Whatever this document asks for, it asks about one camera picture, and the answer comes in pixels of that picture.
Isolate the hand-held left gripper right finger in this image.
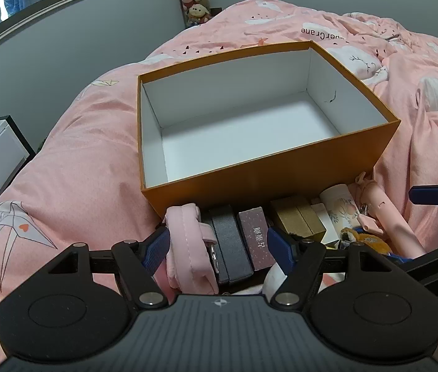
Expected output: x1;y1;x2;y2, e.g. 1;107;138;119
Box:
266;227;395;307

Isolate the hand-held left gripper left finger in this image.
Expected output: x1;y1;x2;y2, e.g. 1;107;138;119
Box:
46;227;171;308

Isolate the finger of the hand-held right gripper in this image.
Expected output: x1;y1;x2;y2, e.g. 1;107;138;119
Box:
409;170;438;212
394;236;438;280

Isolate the maroon rectangular box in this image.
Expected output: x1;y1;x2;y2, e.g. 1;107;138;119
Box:
237;206;277;272

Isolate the gold cardboard box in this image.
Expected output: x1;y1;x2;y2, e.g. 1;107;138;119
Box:
270;201;313;238
296;197;327;245

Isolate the pink fabric pouch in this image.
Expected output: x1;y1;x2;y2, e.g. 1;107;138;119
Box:
155;202;219;295

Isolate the black rectangular box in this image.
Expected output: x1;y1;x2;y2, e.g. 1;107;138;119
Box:
208;204;254;284

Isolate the white small bottle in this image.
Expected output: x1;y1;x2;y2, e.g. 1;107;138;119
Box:
311;197;341;249

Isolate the orange cardboard box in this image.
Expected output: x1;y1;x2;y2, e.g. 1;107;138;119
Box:
137;41;401;219

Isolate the white tumbler with peach print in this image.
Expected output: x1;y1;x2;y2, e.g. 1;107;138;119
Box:
319;184;364;230

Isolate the yellow plush toy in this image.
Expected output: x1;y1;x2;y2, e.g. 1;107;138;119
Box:
339;227;392;255

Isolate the pink printed blanket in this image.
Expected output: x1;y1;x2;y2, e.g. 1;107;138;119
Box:
0;0;438;372

